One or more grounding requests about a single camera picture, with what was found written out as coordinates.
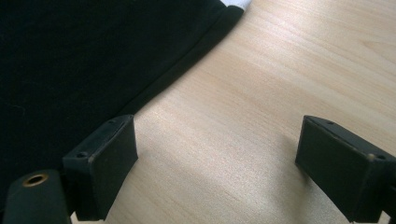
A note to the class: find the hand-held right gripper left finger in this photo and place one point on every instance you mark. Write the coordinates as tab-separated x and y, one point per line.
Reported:
102	168

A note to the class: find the black garment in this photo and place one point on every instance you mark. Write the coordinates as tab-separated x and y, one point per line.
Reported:
68	62

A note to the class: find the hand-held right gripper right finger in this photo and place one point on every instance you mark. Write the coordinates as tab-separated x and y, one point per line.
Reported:
339	168

